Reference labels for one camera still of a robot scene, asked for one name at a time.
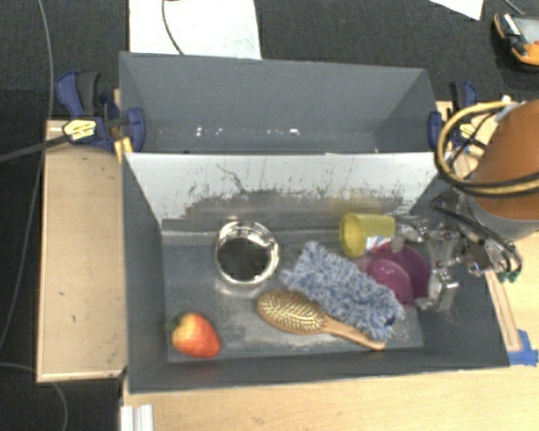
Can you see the grey metal bin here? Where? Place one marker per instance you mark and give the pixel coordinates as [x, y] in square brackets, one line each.
[274, 106]

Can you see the pale wood flat board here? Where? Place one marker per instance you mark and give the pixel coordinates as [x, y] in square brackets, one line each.
[83, 263]

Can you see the yellow plastic cup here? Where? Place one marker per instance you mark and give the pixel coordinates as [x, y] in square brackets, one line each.
[377, 225]

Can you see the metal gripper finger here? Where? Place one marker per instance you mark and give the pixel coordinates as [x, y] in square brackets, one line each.
[413, 234]
[440, 290]

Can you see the purple plastic bowl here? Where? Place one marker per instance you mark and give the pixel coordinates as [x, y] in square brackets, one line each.
[413, 263]

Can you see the blue fluffy cloth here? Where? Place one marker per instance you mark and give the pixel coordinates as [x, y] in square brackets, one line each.
[341, 285]

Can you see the red toy strawberry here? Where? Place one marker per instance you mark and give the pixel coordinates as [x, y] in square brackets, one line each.
[195, 337]

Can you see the wooden hairbrush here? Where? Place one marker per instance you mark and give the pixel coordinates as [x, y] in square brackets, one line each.
[292, 314]

